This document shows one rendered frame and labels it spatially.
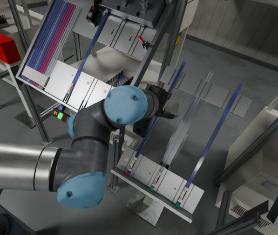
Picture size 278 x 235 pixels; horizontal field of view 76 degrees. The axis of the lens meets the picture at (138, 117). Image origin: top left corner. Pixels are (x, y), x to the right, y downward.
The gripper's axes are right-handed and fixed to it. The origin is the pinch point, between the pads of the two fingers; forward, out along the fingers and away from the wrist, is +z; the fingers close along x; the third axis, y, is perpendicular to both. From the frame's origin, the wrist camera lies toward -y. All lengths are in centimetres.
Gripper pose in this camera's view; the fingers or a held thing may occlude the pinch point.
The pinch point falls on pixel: (159, 108)
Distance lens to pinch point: 66.9
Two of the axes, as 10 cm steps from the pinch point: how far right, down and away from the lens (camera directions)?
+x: -8.6, -4.4, 2.6
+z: 3.3, -0.9, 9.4
